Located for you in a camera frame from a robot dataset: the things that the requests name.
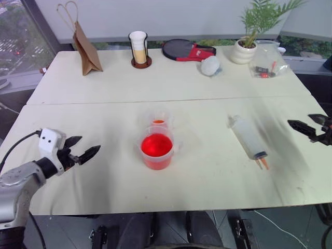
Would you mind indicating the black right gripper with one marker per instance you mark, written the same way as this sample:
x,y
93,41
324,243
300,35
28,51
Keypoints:
x,y
327,136

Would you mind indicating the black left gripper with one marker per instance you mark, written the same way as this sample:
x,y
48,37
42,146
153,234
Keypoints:
x,y
68,159

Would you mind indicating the large clear plastic syringe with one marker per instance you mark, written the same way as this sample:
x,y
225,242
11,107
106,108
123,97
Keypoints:
x,y
247,138

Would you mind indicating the measuring cup with red liquid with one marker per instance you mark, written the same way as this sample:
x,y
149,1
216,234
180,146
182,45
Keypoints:
x,y
156,150

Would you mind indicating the small clear plastic cup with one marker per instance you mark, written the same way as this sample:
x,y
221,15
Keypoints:
x,y
158,121

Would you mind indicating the white paper cup stack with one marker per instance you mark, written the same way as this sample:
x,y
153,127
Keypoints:
x,y
138,44

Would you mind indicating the clear bag with small parts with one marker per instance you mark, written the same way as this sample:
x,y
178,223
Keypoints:
x,y
269,64

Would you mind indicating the brown paper bag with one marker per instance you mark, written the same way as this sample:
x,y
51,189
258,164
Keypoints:
x,y
88,55

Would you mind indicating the white ribbed plant pot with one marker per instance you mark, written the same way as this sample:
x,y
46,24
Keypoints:
x,y
242,53

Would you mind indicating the green palm plant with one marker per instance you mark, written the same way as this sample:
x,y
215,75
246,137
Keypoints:
x,y
262,15

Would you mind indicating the black red paddle case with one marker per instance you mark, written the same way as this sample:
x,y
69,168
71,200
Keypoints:
x,y
181,50

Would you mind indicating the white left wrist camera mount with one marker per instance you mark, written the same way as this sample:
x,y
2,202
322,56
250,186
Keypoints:
x,y
49,141

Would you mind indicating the black table leg bracket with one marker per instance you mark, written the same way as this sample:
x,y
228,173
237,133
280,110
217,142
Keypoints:
x,y
98,236
245,232

